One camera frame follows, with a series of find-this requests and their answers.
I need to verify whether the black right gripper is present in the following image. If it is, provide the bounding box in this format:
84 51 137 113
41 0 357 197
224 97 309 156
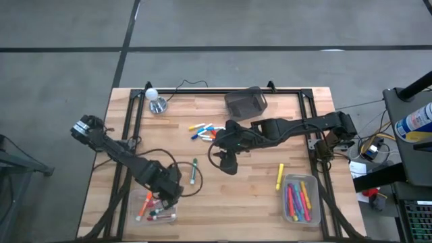
212 120 253 176

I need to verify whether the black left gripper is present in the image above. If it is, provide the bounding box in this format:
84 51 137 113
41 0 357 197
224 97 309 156
144 161 185 210

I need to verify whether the white object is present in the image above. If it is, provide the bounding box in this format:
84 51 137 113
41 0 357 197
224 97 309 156
146 213 177 222

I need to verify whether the orange dry-erase marker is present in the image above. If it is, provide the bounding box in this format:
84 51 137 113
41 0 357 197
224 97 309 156
136 191 153 222

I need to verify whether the green dry-erase marker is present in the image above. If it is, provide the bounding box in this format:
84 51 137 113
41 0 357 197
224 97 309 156
190 157 198 185

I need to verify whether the thin marker blue cap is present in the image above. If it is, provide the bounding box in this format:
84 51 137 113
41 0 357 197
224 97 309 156
191 126 215 140

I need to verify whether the red-orange highlighter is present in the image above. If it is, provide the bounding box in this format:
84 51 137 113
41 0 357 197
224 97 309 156
287 186 295 217

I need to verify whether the purple highlighter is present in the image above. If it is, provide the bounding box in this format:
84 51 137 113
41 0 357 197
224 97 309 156
290 184 304 211

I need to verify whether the orange-yellow highlighter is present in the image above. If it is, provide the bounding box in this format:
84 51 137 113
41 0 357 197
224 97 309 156
300 181 312 210

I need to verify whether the pink highlighter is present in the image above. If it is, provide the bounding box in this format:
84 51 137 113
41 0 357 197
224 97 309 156
299 192 312 222

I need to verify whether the clear plastic bin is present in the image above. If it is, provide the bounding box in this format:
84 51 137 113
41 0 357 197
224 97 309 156
128 188 178 226

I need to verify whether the dark smoky plastic bin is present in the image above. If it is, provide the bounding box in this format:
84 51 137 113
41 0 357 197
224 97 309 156
224 86 268 123

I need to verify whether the white bulb table lamp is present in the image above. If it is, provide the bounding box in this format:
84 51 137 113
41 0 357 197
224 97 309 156
144 88 169 115

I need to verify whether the white plastic bin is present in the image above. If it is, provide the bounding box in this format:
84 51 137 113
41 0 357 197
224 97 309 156
282 173 321 227

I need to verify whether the white paper sheet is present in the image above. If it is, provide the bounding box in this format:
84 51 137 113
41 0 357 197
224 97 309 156
348 160 368 180

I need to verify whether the blue white power box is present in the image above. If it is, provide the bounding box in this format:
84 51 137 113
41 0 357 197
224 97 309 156
363 143 384 161

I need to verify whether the grey metal stand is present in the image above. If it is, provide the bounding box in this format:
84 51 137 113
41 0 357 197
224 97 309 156
0 134 55 177

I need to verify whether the black stand crossbar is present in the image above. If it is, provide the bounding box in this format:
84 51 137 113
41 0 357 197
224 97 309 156
352 162 408 193

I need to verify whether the small black object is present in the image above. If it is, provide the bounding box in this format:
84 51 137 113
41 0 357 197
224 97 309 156
369 194 387 212

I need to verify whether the grey stand shelf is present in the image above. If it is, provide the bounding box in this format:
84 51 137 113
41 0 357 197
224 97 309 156
382 86 432 188

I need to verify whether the white blue wipes canister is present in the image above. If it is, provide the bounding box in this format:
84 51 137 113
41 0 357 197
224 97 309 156
394 101 432 143

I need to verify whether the black stand pole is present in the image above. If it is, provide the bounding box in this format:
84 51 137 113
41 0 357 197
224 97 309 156
397 70 432 101

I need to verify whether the black backlit keyboard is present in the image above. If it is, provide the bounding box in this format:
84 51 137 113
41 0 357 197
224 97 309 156
403 199 432 243

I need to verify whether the black sleeved cable bundle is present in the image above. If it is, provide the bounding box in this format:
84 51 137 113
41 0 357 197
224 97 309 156
317 184 364 242
77 161 136 242

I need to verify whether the black lamp cable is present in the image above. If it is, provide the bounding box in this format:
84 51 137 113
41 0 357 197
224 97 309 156
167 79 209 102

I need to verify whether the yellow floor cable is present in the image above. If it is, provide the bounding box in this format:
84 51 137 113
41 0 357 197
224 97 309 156
357 130 396 153

